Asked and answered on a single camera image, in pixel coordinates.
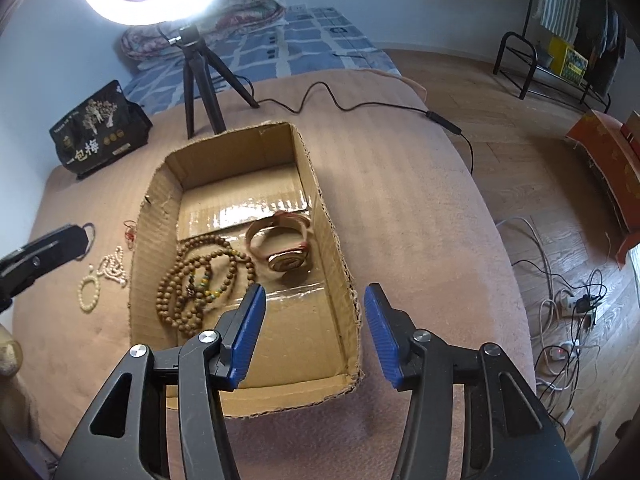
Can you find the black metal clothes rack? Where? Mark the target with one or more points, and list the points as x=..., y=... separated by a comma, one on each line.
x=510, y=50

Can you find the black printed snack bag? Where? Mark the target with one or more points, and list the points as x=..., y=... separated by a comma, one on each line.
x=95, y=135

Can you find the white power strip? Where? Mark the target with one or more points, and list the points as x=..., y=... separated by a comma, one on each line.
x=570, y=307

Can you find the orange cardboard box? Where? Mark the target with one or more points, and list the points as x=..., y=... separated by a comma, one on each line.
x=607, y=160

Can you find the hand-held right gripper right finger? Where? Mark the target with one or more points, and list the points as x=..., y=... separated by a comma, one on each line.
x=382, y=332

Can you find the black tripod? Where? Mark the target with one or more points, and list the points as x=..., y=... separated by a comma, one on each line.
x=189, y=85

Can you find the yellow printed box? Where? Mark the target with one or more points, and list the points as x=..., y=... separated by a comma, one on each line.
x=570, y=60

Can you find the silver bangle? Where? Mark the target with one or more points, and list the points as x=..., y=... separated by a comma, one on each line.
x=93, y=232

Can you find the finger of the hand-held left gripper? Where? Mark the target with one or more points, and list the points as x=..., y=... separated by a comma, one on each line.
x=50, y=237
x=55, y=260

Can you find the dark hanging clothes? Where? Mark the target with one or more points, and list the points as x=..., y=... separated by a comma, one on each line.
x=602, y=40

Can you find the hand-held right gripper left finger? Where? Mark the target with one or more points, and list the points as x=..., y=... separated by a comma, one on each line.
x=247, y=332

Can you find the folded floral quilt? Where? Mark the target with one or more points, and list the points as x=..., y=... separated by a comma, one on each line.
x=240, y=15

